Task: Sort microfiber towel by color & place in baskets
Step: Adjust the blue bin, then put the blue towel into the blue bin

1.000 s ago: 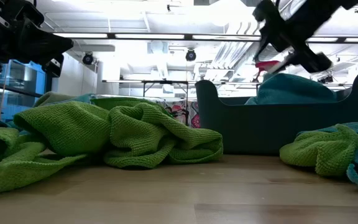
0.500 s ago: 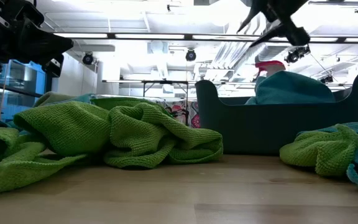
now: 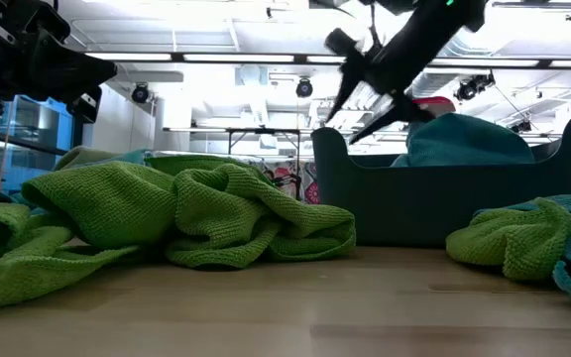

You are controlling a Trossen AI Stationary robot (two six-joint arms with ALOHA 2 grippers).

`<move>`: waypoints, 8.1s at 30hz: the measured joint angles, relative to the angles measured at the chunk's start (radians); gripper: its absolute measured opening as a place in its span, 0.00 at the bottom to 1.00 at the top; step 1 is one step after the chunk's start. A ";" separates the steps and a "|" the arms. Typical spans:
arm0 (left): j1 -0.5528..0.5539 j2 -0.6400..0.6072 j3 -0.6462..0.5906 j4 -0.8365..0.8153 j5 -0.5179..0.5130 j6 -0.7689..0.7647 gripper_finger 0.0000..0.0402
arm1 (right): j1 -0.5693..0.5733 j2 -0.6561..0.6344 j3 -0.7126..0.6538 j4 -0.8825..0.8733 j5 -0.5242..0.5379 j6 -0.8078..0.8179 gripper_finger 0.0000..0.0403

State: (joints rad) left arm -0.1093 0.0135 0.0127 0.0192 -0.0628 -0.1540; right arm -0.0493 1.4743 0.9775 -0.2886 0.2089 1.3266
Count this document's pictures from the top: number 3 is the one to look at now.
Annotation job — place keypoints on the teal plastic basket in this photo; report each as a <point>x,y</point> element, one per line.
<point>414,208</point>

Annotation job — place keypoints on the black framed background table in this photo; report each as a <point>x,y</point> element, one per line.
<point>246,131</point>

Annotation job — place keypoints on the pale green microfiber towel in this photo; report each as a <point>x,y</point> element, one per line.
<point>82,156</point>

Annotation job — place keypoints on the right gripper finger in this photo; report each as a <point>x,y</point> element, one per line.
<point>352,79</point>
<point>399,111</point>

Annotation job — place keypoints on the blue tinted window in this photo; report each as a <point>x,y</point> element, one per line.
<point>33,124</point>

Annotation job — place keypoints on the floral patterned cloth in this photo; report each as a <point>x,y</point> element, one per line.
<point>285,176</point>

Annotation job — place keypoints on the black ceiling track fixture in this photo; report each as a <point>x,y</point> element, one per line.
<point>533,5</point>

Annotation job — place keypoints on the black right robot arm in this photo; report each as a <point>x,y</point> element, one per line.
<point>464,10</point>

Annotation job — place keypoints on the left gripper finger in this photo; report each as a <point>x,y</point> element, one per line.
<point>86,106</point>
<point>77,74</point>

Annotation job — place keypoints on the clear spray bottle red trigger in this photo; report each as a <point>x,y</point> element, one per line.
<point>436,104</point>

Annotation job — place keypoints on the black ceiling camera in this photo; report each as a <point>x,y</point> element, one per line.
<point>304,87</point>
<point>140,93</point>
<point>466,90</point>

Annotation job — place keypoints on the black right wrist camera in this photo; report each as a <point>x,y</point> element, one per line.
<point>340,42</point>

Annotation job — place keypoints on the clear plastic basket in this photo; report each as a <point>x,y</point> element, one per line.
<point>206,153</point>

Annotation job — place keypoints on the long ceiling light bar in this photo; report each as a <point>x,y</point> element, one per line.
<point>236,58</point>

